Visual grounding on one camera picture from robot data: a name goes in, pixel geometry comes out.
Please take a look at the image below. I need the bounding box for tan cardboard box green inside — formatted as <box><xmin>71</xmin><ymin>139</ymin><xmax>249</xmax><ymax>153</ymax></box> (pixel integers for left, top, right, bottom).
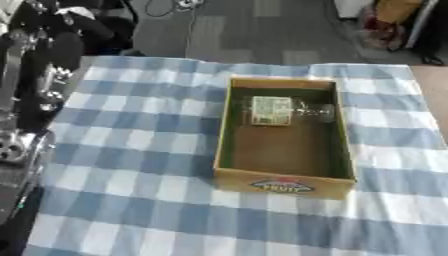
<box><xmin>211</xmin><ymin>75</ymin><xmax>359</xmax><ymax>201</ymax></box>

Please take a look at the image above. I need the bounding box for red and yellow bag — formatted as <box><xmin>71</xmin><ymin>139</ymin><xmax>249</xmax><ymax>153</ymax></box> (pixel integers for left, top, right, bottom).
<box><xmin>355</xmin><ymin>0</ymin><xmax>424</xmax><ymax>52</ymax></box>

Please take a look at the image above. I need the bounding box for black bag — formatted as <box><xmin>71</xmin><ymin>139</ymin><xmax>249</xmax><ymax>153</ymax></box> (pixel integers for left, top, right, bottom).
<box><xmin>54</xmin><ymin>0</ymin><xmax>140</xmax><ymax>56</ymax></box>

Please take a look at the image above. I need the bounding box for clear plastic bottle with label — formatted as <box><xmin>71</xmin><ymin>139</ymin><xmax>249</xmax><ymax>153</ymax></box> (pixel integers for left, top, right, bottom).
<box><xmin>239</xmin><ymin>95</ymin><xmax>340</xmax><ymax>127</ymax></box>

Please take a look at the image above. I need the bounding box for white frame leg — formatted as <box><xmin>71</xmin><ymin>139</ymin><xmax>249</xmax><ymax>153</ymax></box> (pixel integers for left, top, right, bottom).
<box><xmin>404</xmin><ymin>0</ymin><xmax>441</xmax><ymax>50</ymax></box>

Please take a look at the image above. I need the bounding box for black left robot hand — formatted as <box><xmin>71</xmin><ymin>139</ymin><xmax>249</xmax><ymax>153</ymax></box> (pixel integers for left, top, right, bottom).
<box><xmin>8</xmin><ymin>29</ymin><xmax>86</xmax><ymax>134</ymax></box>

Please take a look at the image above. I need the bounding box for white floor cable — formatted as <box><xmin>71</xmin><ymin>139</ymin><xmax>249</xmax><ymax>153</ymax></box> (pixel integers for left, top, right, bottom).
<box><xmin>173</xmin><ymin>0</ymin><xmax>207</xmax><ymax>58</ymax></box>

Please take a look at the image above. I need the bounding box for black floor cable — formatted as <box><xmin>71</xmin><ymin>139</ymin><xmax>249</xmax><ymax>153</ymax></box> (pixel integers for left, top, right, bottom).
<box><xmin>143</xmin><ymin>0</ymin><xmax>179</xmax><ymax>18</ymax></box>

